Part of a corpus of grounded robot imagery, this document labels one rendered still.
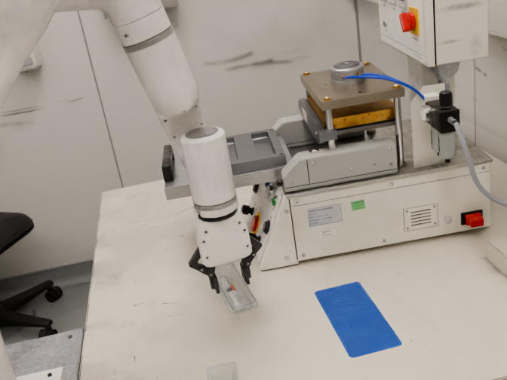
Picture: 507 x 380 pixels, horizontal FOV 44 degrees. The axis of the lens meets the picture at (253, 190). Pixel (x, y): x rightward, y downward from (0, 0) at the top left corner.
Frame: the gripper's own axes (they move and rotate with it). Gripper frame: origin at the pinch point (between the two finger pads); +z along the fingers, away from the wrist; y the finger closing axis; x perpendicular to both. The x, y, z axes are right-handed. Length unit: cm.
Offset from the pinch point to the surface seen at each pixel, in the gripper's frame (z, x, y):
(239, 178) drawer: -13.6, 17.3, 9.5
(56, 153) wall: 18, 175, -35
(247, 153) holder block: -16.8, 22.6, 13.6
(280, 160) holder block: -15.7, 16.3, 19.1
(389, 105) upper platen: -23, 12, 45
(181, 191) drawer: -12.8, 20.2, -3.4
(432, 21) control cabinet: -42, 3, 50
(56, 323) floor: 83, 142, -54
